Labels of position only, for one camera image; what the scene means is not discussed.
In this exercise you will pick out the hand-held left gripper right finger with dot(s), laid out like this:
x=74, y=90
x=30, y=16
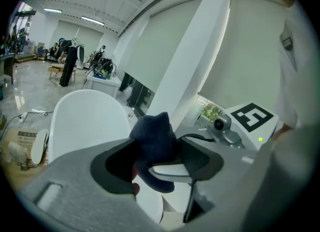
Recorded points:
x=225, y=188

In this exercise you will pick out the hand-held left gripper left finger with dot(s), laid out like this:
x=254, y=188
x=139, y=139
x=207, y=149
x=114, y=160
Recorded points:
x=75, y=196

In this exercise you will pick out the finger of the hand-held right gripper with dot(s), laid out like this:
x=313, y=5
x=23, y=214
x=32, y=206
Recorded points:
x=170, y=172

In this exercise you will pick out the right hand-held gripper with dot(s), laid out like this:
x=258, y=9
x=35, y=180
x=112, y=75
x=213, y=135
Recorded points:
x=265, y=135

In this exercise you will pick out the dark blue cloth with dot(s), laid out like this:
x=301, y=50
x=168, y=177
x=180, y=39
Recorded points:
x=155, y=135

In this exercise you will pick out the white bathtub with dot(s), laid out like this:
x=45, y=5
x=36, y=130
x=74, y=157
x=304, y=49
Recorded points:
x=87, y=120

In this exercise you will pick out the person's left hand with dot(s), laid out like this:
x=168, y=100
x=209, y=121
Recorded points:
x=136, y=189

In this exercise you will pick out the white oval lid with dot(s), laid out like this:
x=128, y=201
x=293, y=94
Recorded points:
x=40, y=145

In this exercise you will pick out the clear plastic water bottle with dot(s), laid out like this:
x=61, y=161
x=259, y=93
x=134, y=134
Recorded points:
x=131, y=113

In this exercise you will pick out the white fluffy cloth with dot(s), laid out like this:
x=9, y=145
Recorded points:
x=16, y=150

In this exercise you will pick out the large cardboard box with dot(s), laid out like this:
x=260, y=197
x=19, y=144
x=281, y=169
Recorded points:
x=25, y=138

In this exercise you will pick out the person's white shirt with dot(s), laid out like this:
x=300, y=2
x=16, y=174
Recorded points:
x=300, y=63

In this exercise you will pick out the white roller blind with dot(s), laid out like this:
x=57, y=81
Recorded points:
x=245, y=50
x=155, y=50

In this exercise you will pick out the white power strip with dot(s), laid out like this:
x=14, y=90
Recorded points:
x=23, y=117

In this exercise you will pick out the white counter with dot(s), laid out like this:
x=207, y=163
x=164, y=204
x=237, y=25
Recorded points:
x=105, y=85

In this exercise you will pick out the low wooden table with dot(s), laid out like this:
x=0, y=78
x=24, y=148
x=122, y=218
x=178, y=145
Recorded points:
x=56, y=69

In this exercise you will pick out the long ceiling light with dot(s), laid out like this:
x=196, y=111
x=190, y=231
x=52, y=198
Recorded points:
x=53, y=10
x=93, y=20

